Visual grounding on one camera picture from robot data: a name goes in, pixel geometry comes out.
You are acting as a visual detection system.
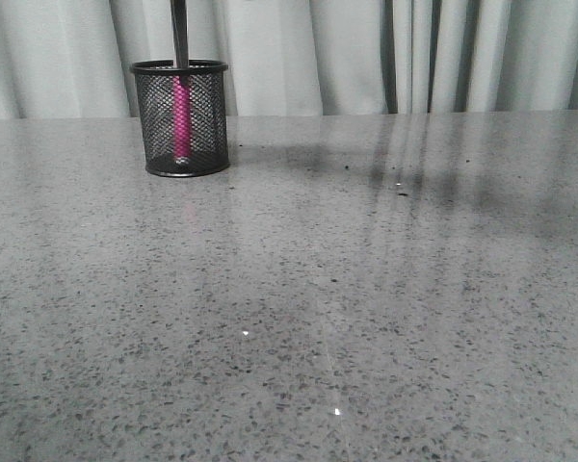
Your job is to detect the pink highlighter pen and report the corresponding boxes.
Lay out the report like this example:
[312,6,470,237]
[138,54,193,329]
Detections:
[172,76,191,166]

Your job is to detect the grey orange handled scissors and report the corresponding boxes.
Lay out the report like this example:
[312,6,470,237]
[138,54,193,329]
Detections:
[170,0,190,70]

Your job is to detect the black mesh pen holder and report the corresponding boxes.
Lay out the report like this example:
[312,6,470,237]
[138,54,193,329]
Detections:
[130,60,229,177]

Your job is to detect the grey curtain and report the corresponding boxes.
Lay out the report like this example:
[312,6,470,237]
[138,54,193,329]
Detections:
[0,1,578,119]

